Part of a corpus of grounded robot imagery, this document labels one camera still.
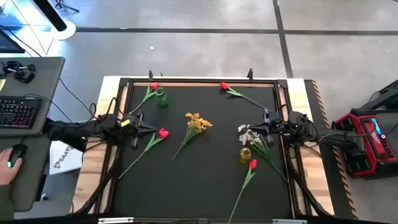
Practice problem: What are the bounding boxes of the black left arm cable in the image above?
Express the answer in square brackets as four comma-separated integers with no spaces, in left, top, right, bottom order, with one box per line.
[90,96,126,125]

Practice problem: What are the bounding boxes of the black computer mouse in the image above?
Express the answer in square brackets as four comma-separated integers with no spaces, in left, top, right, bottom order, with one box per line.
[7,143,28,169]

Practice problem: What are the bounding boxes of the large grey desk top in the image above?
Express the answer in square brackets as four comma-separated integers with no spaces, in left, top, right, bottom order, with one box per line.
[0,56,66,138]

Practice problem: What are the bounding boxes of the yellow artificial flower bunch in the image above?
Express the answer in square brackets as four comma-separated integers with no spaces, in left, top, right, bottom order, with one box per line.
[169,112,214,164]

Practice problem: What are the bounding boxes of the black cable bundle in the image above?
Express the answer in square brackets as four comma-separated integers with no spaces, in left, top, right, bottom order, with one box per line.
[284,155,332,218]
[73,146,123,216]

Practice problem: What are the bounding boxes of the white artificial flower bunch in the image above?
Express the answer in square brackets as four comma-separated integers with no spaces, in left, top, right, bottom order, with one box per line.
[237,124,289,184]

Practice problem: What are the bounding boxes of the black backlit keyboard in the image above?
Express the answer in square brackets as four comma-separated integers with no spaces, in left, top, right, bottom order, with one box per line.
[0,95,43,129]

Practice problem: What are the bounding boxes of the black table mat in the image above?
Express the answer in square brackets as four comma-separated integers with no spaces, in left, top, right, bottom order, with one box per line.
[113,85,295,220]

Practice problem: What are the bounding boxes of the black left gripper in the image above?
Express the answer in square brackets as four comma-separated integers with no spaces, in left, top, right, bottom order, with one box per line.
[119,110,158,149]

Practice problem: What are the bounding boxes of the white printed bag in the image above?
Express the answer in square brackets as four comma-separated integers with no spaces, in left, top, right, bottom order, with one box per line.
[49,140,84,175]

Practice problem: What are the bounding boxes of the black stand panel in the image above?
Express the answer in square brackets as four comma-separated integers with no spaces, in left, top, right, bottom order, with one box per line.
[32,0,68,32]

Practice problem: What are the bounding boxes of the black desk clamp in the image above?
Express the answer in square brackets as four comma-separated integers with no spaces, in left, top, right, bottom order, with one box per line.
[1,60,37,84]

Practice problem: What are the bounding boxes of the black hazard-striped platform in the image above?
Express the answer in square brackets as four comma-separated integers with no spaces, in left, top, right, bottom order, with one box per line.
[303,79,358,220]

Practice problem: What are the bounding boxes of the green glass vase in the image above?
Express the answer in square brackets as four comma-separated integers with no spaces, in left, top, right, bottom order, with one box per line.
[154,87,170,109]

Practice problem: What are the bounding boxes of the yellow glass vase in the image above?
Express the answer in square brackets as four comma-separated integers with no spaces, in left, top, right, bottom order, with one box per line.
[239,147,252,162]

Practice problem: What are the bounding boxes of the person's hand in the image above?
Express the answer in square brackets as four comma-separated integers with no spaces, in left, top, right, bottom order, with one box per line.
[0,147,23,187]

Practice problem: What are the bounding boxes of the black tripod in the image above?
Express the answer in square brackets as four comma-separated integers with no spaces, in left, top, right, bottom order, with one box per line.
[54,0,80,14]

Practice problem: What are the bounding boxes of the red and black equipment box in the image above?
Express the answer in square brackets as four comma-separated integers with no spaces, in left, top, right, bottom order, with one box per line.
[331,107,398,180]

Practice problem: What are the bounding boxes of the black floor cable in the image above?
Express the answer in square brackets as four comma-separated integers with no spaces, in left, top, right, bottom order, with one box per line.
[0,24,43,58]

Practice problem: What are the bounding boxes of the white round stand base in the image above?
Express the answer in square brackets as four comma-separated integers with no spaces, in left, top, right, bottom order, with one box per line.
[51,20,77,41]

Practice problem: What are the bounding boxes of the silver metal bracket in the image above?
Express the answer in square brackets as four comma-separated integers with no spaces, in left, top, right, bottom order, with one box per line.
[98,217,134,224]
[272,218,308,224]

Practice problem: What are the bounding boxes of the black aluminium table frame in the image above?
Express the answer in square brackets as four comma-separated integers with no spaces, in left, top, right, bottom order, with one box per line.
[93,77,312,219]

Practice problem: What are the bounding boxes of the black desk cable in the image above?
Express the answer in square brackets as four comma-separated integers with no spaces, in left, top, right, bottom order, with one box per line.
[58,77,98,121]

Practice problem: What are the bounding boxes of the small grey desk panel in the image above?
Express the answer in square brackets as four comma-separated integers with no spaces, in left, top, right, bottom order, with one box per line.
[0,135,53,213]

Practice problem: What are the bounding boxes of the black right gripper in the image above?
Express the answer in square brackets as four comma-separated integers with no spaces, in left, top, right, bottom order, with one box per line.
[249,108,290,147]

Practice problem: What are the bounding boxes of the red artificial tulip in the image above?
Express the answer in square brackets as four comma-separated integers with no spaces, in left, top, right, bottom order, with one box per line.
[129,82,160,115]
[118,127,170,180]
[220,82,274,113]
[227,159,259,224]

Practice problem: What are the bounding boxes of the black monitor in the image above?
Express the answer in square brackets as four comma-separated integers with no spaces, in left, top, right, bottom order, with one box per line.
[0,29,25,54]

